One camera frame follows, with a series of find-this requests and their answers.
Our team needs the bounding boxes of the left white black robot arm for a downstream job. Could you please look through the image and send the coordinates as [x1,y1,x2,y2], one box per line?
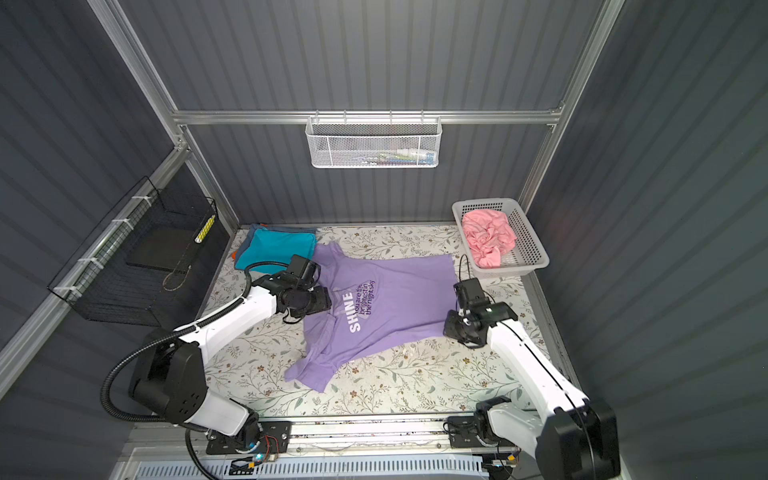
[130,255,331,453]

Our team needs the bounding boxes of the yellow marker pen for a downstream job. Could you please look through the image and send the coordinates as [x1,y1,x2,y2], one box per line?
[194,215,216,244]

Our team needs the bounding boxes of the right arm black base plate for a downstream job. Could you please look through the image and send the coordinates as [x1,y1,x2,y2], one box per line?
[443,413,535,449]

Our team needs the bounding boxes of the black corrugated cable hose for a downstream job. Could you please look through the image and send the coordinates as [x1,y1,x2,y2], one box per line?
[98,259,292,480]

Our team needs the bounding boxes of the black pad in wire basket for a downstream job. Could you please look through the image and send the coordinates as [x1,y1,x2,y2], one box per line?
[126,226,202,272]

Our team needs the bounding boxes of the purple printed t shirt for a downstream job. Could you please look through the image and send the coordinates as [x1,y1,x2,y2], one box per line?
[284,242,457,393]

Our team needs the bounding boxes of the markers in white basket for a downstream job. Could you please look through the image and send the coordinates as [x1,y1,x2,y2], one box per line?
[352,149,438,167]

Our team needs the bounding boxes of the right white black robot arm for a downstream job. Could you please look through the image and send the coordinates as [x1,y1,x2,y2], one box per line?
[444,278,621,479]

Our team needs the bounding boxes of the pink crumpled t shirt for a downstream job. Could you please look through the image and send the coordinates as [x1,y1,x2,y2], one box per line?
[461,209,517,269]

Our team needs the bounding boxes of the white plastic laundry basket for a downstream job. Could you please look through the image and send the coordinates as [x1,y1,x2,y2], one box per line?
[452,198,549,279]

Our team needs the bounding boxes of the folded teal t shirt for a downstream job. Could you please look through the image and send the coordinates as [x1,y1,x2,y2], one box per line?
[235,227,317,274]

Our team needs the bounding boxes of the white ventilated cable duct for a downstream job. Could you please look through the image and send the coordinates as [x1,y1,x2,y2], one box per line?
[133,454,490,480]

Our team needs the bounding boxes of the black wire wall basket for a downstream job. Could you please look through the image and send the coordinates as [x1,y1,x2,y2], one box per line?
[48,182,227,330]

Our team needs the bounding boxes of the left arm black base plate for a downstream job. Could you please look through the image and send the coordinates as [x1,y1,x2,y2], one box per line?
[205,420,292,455]

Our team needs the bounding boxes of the folded blue grey t shirt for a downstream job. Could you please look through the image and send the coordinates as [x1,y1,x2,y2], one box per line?
[233,224,317,270]

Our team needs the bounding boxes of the white wire mesh wall basket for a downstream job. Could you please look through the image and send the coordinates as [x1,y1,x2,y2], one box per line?
[305,118,443,169]

